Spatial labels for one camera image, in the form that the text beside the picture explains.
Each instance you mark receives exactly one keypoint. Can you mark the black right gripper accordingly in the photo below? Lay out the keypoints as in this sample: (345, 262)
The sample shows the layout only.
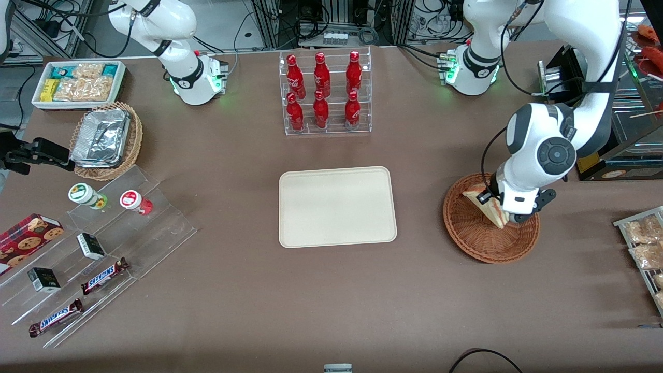
(45, 151)

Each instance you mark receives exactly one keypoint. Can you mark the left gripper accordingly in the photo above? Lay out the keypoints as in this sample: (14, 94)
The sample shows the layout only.
(493, 190)

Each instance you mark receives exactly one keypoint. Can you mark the triangle sandwich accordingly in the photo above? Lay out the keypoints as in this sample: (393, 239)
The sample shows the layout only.
(489, 211)

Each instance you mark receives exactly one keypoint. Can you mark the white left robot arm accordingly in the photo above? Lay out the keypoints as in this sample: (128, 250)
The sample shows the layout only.
(538, 129)

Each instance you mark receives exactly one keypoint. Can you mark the brown wicker basket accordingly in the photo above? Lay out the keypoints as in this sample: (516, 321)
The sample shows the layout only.
(481, 243)

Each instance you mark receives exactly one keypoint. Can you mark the tan wicker basket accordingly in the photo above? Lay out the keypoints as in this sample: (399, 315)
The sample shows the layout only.
(133, 150)

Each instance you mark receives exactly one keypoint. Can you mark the tray of packaged snacks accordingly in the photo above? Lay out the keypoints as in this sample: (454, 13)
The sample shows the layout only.
(621, 224)

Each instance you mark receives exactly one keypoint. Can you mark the steel cabinet tray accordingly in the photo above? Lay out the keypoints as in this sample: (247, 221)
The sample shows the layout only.
(632, 77)
(637, 124)

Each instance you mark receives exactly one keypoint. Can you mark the beige plastic tray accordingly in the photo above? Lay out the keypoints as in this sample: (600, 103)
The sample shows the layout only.
(336, 207)

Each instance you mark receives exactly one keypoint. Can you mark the green lid white jar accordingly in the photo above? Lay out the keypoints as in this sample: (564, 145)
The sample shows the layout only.
(80, 192)

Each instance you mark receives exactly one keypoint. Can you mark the foil container stack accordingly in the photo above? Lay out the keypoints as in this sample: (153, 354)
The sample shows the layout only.
(101, 137)

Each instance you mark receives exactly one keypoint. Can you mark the white snack bin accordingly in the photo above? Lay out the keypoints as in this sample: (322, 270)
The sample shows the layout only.
(77, 106)

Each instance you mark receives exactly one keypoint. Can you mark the yellow snack packet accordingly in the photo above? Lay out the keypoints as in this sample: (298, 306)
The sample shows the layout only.
(49, 90)

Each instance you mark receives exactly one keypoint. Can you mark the clear cracker bag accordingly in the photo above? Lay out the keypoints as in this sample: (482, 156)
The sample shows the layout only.
(72, 89)
(88, 70)
(102, 88)

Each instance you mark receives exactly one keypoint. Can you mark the teal snack packet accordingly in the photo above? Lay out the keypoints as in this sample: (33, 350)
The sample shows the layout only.
(59, 71)
(110, 70)

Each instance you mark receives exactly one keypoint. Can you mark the red cookie box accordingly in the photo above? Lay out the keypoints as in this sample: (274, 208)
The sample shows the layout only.
(26, 238)

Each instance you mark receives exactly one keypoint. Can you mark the red lid white jar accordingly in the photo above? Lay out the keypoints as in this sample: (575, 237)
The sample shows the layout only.
(130, 199)

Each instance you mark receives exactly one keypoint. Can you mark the small black box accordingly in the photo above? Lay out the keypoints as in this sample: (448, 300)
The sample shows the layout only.
(44, 280)
(91, 246)

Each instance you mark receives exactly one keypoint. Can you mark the clear pastry bag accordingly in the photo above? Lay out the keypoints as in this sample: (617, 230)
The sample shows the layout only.
(645, 230)
(647, 256)
(660, 299)
(659, 281)

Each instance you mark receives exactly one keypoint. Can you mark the Snickers chocolate bar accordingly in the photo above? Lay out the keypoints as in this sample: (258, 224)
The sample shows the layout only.
(55, 317)
(103, 276)

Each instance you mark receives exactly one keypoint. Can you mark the clear acrylic stepped stand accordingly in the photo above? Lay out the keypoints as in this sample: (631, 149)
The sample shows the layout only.
(166, 228)

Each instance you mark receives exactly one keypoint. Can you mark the wooden skewer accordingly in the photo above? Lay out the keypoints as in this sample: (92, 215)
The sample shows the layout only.
(647, 113)

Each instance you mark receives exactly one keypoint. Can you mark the red cola bottle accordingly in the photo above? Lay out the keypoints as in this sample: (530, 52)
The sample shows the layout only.
(352, 111)
(293, 72)
(320, 111)
(354, 71)
(321, 72)
(295, 113)

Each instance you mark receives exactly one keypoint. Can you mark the clear acrylic bottle rack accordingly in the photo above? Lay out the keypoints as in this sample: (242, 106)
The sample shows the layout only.
(334, 90)

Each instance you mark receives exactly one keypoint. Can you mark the small grey device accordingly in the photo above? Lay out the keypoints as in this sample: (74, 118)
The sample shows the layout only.
(337, 369)

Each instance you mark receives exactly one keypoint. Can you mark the white power strip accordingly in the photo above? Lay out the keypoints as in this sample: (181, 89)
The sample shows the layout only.
(335, 37)

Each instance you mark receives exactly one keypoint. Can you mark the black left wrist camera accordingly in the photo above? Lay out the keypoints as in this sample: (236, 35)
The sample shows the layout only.
(486, 197)

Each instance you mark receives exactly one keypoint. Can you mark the aluminium frame rack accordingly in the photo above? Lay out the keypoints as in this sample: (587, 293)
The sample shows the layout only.
(31, 31)
(331, 13)

